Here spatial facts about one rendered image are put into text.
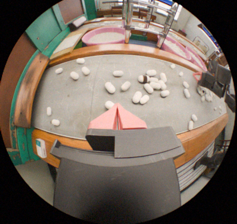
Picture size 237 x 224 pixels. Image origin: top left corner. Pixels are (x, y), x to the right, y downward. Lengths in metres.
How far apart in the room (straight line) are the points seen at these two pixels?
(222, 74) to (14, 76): 0.73
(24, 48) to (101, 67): 0.38
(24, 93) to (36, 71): 0.10
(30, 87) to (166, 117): 0.47
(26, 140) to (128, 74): 0.48
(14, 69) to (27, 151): 0.32
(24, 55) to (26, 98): 0.19
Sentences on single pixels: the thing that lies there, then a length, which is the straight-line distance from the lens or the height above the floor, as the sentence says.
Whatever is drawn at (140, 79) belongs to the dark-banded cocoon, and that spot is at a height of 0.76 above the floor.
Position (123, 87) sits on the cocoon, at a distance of 0.20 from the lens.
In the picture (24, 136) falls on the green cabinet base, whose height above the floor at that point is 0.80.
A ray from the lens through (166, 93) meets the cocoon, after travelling 0.25.
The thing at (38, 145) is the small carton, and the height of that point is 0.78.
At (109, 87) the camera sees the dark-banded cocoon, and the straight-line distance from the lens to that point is 0.20.
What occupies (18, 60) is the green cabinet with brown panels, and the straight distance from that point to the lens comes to 0.41.
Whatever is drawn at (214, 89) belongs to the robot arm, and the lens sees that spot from 0.40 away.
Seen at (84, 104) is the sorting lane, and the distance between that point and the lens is 0.23.
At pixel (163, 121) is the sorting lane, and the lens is 0.24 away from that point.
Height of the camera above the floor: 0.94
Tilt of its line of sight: 76 degrees down
